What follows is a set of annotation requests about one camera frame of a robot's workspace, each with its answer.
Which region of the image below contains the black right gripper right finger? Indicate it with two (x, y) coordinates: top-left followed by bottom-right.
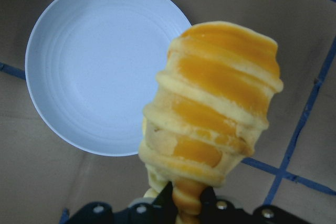
(199, 187), (223, 224)

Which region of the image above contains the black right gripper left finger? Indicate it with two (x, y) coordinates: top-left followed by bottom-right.
(152, 182), (175, 223)

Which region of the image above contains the orange striped bread roll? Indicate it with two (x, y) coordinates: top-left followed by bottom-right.
(139, 22), (284, 223)

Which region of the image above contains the blue plate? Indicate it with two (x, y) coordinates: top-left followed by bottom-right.
(25, 0), (190, 156)

